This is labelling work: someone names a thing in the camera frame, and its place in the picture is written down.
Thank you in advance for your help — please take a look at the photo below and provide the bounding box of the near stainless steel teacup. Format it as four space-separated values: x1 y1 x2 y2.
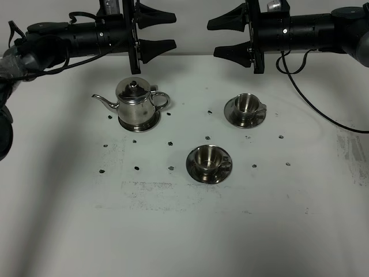
193 144 232 175

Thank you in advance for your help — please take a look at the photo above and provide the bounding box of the far stainless steel teacup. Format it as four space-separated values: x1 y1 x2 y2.
234 93 266 121

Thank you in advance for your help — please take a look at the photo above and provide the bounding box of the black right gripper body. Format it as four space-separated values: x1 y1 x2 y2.
246 1 334 74

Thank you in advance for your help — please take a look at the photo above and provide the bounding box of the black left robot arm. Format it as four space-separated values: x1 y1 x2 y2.
1 1 176 159

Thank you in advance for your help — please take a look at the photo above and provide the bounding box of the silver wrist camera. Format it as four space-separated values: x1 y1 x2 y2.
267 0 290 13
97 0 121 16

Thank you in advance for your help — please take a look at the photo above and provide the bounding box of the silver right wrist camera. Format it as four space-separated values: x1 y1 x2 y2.
267 0 290 13

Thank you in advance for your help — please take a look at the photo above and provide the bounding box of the near stainless steel saucer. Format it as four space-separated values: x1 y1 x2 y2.
186 148 233 185

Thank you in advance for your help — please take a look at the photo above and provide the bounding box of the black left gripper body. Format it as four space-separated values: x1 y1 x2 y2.
69 1 141 74

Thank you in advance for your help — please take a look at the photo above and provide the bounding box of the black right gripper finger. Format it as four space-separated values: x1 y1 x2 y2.
207 3 246 32
214 42 251 68

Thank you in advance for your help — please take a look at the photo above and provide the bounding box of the round steel teapot saucer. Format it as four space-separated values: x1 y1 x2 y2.
118 111 161 133

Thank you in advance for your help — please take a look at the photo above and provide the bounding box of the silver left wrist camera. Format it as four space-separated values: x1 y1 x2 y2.
97 0 121 16

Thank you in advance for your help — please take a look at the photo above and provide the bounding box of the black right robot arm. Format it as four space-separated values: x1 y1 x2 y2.
207 1 368 74

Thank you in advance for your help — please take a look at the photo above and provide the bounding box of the stainless steel teacup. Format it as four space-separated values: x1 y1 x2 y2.
193 144 232 175
234 93 266 121

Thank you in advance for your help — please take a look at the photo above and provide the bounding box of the stainless steel saucer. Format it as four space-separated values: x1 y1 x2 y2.
186 148 233 185
224 97 267 129

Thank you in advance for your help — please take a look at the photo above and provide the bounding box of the far stainless steel saucer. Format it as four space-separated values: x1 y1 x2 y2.
224 97 267 129

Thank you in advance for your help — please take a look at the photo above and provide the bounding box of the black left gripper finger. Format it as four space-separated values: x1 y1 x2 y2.
139 39 176 63
136 2 176 29

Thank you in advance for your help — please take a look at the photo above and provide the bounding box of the stainless steel teapot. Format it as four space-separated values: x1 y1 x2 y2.
92 77 171 125

